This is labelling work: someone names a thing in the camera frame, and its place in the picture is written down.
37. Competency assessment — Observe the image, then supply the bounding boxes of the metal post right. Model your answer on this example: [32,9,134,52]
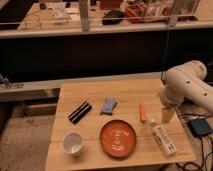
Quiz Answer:
[168,0,183,27]

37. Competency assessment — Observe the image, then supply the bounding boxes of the black rectangular block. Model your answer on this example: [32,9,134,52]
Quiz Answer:
[68,102,92,124]

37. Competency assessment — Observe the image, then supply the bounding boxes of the blue cloth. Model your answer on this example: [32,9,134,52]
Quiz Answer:
[101,97,117,115]

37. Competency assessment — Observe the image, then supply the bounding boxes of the orange tool on shelf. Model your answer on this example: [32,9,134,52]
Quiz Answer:
[125,4,145,23]

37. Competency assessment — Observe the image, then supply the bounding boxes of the black bag on shelf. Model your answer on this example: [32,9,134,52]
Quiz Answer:
[102,10,124,25]

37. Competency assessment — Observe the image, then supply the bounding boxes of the metal post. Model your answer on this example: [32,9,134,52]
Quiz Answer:
[79,0,90,31]
[168,0,183,27]

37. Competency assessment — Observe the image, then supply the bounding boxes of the orange ceramic plate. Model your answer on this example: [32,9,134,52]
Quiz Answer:
[100,120,137,159]

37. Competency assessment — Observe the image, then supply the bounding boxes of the metal post left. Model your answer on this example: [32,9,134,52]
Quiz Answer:
[79,0,90,31]

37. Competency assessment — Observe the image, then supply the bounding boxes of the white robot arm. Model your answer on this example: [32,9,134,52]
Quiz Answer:
[160,60,213,124]

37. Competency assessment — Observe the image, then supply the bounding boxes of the black power box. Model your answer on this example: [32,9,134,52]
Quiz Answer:
[187,118,213,137]

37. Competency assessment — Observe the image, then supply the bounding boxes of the orange pepper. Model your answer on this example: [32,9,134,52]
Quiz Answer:
[140,103,147,122]

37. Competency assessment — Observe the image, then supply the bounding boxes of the black cable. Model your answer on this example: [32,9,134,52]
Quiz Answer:
[175,106,213,171]

